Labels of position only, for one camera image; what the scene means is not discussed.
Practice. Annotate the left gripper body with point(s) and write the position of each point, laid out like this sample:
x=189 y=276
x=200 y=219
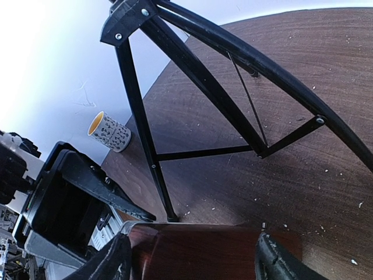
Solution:
x=58 y=219

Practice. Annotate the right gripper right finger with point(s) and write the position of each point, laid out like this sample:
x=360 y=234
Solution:
x=273 y=261

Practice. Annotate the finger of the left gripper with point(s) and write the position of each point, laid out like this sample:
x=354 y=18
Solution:
x=116 y=195

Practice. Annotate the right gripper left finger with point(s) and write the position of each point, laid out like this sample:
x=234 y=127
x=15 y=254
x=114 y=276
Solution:
x=113 y=261

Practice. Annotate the brown wooden metronome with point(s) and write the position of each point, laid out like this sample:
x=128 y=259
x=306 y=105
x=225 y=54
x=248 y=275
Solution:
x=191 y=251

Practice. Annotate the black music stand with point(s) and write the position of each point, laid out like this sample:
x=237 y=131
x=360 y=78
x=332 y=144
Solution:
x=157 y=19

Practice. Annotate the patterned white mug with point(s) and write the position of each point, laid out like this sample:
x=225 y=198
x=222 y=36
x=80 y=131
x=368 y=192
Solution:
x=109 y=132

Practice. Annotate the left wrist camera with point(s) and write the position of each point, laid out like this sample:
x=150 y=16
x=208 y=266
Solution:
x=20 y=165

